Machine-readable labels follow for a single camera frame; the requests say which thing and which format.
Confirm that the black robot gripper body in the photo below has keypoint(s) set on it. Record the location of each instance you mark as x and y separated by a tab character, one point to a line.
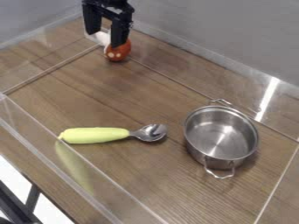
113	9

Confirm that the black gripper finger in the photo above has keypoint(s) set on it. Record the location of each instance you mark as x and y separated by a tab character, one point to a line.
92	18
119	32

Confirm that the red white toy mushroom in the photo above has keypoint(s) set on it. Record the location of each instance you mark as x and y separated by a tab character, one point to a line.
115	54

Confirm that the stainless steel pot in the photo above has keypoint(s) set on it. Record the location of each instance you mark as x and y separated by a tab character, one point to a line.
220	137

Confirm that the clear acrylic corner bracket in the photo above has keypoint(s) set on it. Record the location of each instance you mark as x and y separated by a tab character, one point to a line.
93	36

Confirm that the spoon with yellow handle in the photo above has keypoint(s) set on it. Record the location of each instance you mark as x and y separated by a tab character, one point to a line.
149	133

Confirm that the clear acrylic enclosure wall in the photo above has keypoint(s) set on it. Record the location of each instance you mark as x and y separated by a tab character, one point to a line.
59	85

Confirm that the black metal table frame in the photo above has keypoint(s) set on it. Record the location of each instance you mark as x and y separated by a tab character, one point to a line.
16	212

